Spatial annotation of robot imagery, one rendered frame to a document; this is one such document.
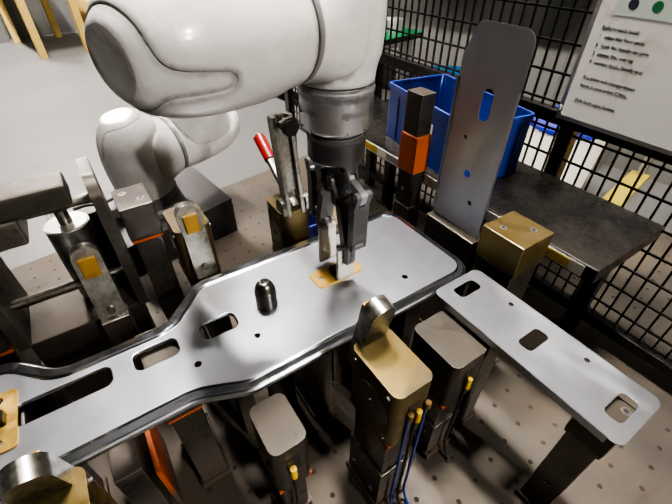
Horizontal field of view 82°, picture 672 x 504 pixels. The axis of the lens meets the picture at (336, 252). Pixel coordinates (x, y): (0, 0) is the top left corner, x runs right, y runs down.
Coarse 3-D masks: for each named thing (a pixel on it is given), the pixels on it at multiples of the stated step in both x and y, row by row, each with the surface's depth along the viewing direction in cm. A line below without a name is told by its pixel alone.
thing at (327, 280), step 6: (354, 264) 66; (318, 270) 65; (324, 270) 65; (330, 270) 64; (354, 270) 65; (360, 270) 65; (312, 276) 64; (318, 276) 64; (324, 276) 64; (330, 276) 64; (348, 276) 64; (318, 282) 62; (324, 282) 62; (330, 282) 62
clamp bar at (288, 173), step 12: (276, 120) 60; (288, 120) 59; (276, 132) 61; (288, 132) 59; (276, 144) 62; (288, 144) 64; (276, 156) 64; (288, 156) 65; (276, 168) 66; (288, 168) 66; (288, 180) 67; (300, 180) 67; (300, 192) 68; (288, 204) 68; (300, 204) 70; (288, 216) 69
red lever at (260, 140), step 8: (256, 136) 71; (264, 136) 72; (256, 144) 72; (264, 144) 71; (264, 152) 71; (272, 152) 71; (264, 160) 71; (272, 160) 71; (272, 168) 70; (288, 192) 69; (296, 200) 69
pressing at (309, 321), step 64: (384, 256) 68; (448, 256) 68; (192, 320) 57; (256, 320) 57; (320, 320) 57; (0, 384) 49; (64, 384) 49; (128, 384) 49; (192, 384) 49; (256, 384) 49; (64, 448) 43
